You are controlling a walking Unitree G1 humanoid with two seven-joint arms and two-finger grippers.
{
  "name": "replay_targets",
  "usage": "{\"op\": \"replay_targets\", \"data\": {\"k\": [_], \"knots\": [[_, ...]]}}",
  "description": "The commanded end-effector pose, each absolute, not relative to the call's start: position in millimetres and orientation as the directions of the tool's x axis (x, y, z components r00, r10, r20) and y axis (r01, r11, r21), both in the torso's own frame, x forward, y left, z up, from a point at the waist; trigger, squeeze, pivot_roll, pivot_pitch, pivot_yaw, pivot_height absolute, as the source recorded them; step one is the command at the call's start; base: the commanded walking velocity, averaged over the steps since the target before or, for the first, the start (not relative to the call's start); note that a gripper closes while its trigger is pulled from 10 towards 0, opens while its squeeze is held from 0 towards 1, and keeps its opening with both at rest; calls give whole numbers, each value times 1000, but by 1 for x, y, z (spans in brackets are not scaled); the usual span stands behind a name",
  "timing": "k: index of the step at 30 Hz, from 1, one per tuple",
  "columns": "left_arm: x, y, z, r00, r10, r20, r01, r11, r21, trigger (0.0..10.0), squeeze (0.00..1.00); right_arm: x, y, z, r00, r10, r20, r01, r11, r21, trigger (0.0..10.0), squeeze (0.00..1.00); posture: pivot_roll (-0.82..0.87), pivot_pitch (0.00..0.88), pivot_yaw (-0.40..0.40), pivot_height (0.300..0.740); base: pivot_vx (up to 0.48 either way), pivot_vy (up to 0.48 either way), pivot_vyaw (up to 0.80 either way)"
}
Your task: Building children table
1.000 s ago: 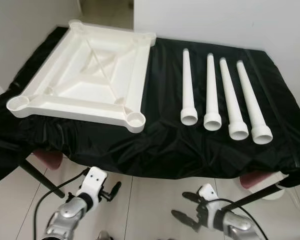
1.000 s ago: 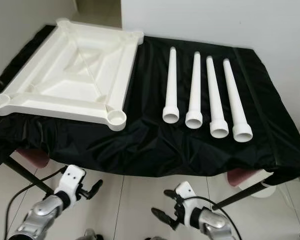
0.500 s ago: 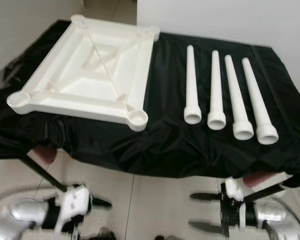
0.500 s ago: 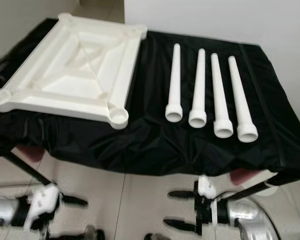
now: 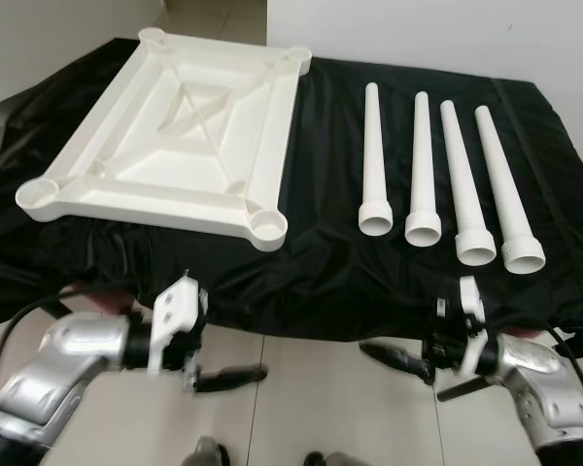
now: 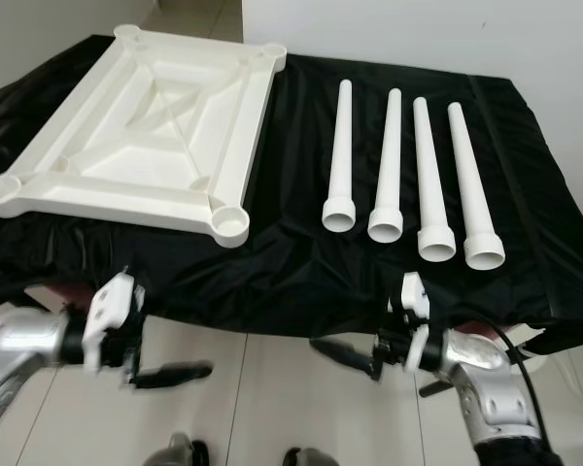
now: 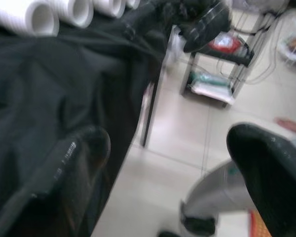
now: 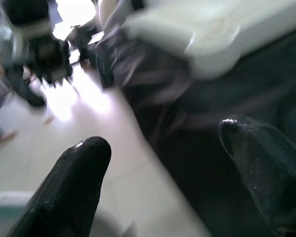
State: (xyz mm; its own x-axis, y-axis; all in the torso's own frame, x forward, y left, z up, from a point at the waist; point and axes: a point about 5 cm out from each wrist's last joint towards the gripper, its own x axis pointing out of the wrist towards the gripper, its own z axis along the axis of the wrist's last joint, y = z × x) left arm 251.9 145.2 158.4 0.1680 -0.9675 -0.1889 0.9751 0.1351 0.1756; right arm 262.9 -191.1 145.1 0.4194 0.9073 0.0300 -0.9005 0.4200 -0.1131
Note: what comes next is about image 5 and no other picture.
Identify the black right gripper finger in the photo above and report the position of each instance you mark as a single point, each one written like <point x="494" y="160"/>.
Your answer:
<point x="394" y="357"/>

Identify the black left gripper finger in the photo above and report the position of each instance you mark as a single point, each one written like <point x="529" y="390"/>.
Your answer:
<point x="233" y="377"/>

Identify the white plastic table leg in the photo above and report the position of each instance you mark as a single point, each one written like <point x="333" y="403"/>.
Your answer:
<point x="422" y="165"/>
<point x="462" y="175"/>
<point x="373" y="155"/>
<point x="502" y="184"/>

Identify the white plastic table top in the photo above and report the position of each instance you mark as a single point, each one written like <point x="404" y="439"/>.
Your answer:
<point x="175" y="126"/>

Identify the grey left robot foot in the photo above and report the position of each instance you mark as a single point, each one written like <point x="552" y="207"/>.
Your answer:
<point x="210" y="454"/>

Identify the grey robot foot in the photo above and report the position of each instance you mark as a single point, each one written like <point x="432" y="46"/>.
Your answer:
<point x="335" y="459"/>
<point x="210" y="454"/>

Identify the black tablecloth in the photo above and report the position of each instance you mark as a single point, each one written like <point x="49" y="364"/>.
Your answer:
<point x="330" y="272"/>

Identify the grey right robot foot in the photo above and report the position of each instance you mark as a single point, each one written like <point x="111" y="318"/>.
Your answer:
<point x="335" y="459"/>

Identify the dark metal table frame bar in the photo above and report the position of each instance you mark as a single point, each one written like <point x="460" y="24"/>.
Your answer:
<point x="462" y="390"/>

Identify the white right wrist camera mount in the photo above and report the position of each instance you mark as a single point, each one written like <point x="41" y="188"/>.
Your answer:
<point x="471" y="311"/>

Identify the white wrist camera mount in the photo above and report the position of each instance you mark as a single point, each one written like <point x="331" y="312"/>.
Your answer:
<point x="471" y="311"/>
<point x="170" y="320"/>

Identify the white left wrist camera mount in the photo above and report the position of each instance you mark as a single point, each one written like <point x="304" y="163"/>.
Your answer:
<point x="170" y="320"/>

